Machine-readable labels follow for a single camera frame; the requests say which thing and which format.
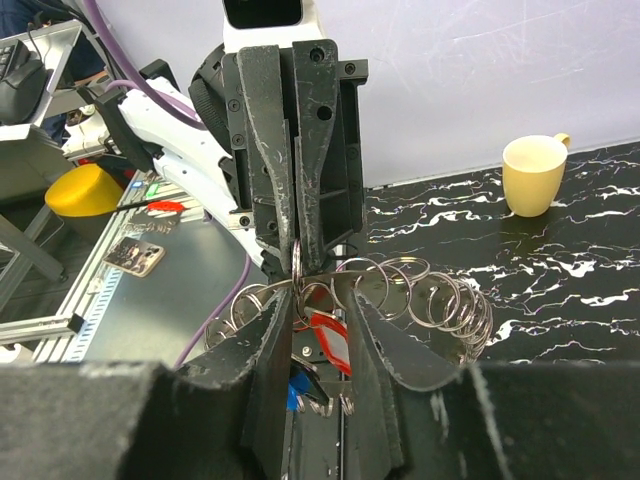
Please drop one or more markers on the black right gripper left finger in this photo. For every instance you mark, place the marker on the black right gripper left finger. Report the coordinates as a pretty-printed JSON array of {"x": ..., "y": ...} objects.
[{"x": 237, "y": 395}]

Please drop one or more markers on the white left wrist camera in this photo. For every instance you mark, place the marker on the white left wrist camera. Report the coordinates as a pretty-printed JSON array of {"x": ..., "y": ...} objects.
[{"x": 254, "y": 23}]

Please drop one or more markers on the yellow round stool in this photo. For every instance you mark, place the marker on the yellow round stool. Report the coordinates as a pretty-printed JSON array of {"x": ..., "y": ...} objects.
[{"x": 85, "y": 191}]

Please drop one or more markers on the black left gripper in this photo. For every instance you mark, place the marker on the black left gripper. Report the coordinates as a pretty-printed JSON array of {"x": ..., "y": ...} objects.
[{"x": 293, "y": 119}]

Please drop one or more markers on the red plastic key tag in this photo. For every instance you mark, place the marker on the red plastic key tag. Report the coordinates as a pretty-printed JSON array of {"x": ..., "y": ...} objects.
[{"x": 332, "y": 336}]

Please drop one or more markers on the smartphone with patterned case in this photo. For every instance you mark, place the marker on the smartphone with patterned case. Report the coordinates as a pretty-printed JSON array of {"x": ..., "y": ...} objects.
[{"x": 134, "y": 256}]

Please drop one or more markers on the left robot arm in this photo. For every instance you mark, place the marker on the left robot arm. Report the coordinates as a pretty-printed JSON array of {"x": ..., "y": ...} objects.
[{"x": 197, "y": 160}]

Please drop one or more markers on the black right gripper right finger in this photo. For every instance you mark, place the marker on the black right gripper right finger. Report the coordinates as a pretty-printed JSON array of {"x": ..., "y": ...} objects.
[{"x": 401, "y": 422}]

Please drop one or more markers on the yellow mug on table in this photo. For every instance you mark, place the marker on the yellow mug on table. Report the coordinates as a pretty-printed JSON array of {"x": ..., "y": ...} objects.
[{"x": 533, "y": 167}]

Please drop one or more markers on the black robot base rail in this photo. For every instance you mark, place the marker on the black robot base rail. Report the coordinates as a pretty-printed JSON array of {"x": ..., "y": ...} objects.
[{"x": 318, "y": 447}]

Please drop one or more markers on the blue plastic key tag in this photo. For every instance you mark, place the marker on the blue plastic key tag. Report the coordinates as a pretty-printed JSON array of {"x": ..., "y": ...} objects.
[{"x": 304, "y": 383}]

